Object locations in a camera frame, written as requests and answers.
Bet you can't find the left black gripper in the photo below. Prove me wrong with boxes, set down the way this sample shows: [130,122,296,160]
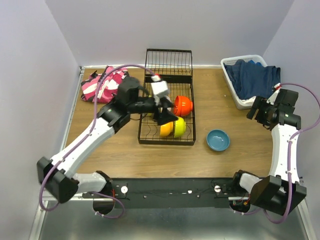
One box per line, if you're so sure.
[128,95,179,126]

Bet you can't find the orange bowl top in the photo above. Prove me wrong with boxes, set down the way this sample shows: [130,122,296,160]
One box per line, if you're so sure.
[173,95,193,117]

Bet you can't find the yellow orange bowl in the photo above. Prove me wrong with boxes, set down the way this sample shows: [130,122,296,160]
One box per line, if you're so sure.
[160,121,174,138]

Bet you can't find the blue bowl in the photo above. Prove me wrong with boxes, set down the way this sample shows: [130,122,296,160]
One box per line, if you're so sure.
[206,129,230,152]

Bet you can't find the white pink bowl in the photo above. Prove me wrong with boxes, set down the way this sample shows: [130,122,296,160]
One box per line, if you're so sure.
[165,96,173,112]

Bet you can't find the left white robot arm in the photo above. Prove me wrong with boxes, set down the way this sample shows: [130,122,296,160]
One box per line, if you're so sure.
[36,75,178,204]

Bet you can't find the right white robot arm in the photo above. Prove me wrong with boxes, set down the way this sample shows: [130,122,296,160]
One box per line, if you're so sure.
[230,87,307,216]

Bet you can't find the white plastic basket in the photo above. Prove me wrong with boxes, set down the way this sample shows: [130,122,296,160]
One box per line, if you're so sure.
[220,54,270,110]

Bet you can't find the dark blue jeans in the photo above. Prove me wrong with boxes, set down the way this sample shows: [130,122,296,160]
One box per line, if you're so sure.
[224,59,281,100]

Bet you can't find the pink camouflage cloth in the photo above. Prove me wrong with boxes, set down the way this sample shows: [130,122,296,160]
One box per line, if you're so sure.
[81,68,130,104]

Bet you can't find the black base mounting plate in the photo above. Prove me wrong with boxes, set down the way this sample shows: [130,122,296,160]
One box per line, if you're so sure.
[89,177,261,210]

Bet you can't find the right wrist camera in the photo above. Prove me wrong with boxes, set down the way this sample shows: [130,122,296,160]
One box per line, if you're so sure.
[266,83,282,105]

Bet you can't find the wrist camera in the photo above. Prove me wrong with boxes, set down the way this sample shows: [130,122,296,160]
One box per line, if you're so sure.
[151,75,169,99]
[266,83,282,105]

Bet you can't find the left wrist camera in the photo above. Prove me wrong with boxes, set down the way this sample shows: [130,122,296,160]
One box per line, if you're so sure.
[151,75,169,99]

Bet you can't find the black wire dish rack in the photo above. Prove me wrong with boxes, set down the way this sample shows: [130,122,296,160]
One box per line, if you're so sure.
[137,48,196,146]

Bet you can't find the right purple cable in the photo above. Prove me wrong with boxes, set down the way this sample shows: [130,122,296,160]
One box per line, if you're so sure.
[232,83,320,224]

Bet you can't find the purple cable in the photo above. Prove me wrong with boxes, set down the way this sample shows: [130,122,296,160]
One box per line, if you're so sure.
[232,83,320,224]
[39,64,157,219]

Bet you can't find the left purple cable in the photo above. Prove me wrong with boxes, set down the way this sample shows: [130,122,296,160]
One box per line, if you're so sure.
[39,64,157,219]

